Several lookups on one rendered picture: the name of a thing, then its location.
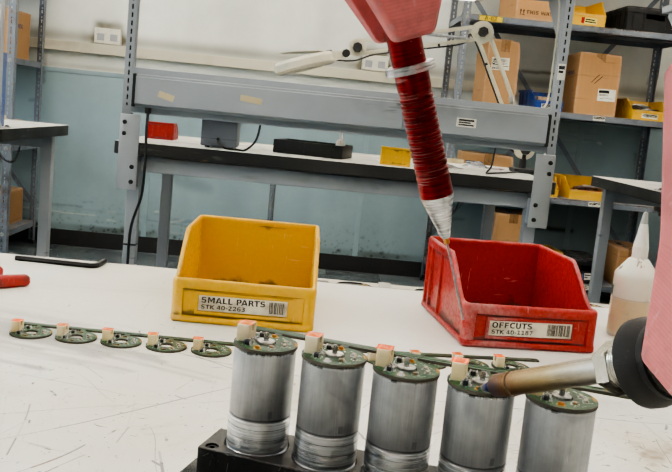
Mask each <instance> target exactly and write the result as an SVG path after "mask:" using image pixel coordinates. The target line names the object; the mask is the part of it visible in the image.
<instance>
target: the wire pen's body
mask: <svg viewBox="0 0 672 472"><path fill-rule="evenodd" d="M384 32H385V31H384ZM385 37H386V41H387V46H388V51H389V55H390V60H391V65H392V67H389V68H387V69H385V74H386V78H395V83H396V88H397V92H398V94H399V97H400V99H399V102H400V104H401V109H402V110H403V111H402V115H403V116H404V117H403V120H404V122H405V124H404V125H405V128H406V134H408V135H407V139H408V140H409V142H408V143H409V146H410V152H412V153H411V157H412V158H413V159H412V162H413V164H414V165H413V166H414V169H415V175H416V180H417V185H418V190H419V194H420V199H421V200H425V201H428V200H437V199H441V198H444V197H447V196H449V195H451V194H453V187H452V182H451V177H450V172H449V170H448V168H449V167H448V164H447V158H445V157H446V153H445V152H444V151H445V148H444V146H443V145H444V143H443V140H442V134H440V133H441V129H440V128H439V127H440V123H439V122H438V120H439V118H438V116H437V110H436V104H434V102H435V99H434V98H433V96H434V94H433V92H432V87H431V79H430V74H429V70H430V69H433V68H435V67H436V64H435V59H434V58H427V59H426V55H425V50H424V45H423V40H422V36H420V37H417V38H413V39H409V40H406V41H402V42H393V41H391V40H390V39H389V37H388V35H387V34H386V32H385Z"/></svg>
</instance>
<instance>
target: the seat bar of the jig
mask: <svg viewBox="0 0 672 472"><path fill-rule="evenodd" d="M226 436H227V429H223V428H220V429H219V430H218V431H217V432H215V433H214V434H213V435H212V436H211V437H209V438H208V439H207V440H206V441H204V442H203V443H202V444H201V445H199V446H198V451H197V464H196V472H317V471H312V470H309V469H306V468H303V467H301V466H299V465H297V464H296V463H295V462H294V461H293V460H292V456H293V446H294V435H289V439H288V449H287V451H285V452H284V453H282V454H279V455H275V456H269V457H254V456H247V455H242V454H239V453H236V452H234V451H232V450H230V449H229V448H227V446H226ZM363 458H364V451H363V450H359V449H357V453H356V463H355V467H353V468H352V469H350V470H347V471H344V472H362V467H363ZM428 472H437V466H433V465H428Z"/></svg>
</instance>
